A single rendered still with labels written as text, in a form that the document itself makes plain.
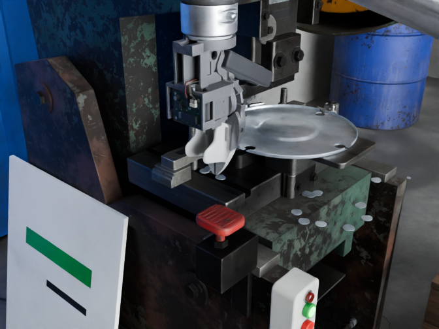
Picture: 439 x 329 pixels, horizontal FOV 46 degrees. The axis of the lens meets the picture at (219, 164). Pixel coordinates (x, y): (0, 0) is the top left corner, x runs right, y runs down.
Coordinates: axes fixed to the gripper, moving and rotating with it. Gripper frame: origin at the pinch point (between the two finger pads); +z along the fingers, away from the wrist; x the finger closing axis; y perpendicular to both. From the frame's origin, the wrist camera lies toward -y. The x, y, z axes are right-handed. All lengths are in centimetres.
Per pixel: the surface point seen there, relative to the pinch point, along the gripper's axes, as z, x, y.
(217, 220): 9.1, 1.0, 1.4
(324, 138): 6.9, -1.7, -34.0
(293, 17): -15.2, -14.4, -38.7
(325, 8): -13, -23, -66
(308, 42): 42, -137, -240
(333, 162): 7.2, 5.2, -26.1
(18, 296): 67, -76, 4
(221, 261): 15.1, 3.1, 2.8
